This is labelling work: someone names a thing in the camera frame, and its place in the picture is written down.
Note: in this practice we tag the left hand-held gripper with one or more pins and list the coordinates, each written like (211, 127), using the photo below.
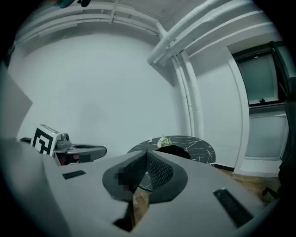
(44, 141)

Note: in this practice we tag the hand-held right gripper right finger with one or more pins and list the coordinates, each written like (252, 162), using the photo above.
(196, 196)

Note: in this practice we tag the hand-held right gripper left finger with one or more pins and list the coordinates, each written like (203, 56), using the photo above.
(92, 185)

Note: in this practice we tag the black cloth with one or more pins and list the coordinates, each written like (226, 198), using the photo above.
(173, 151)

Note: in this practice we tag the pink artificial flower bouquet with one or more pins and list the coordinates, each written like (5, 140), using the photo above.
(164, 141)

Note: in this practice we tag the white insulated ceiling pipe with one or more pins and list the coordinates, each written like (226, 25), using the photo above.
(166, 39)

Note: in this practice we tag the frosted glass window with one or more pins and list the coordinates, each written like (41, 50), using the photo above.
(259, 76)

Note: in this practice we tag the teal headband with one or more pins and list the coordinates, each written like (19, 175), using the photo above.
(64, 2)

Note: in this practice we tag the thick white wall pipe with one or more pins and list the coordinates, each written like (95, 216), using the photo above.
(199, 115)

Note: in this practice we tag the thin white wall pipe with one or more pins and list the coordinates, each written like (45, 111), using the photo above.
(191, 115)
(185, 115)

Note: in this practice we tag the black head-worn camera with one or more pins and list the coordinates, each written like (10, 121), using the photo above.
(84, 2)

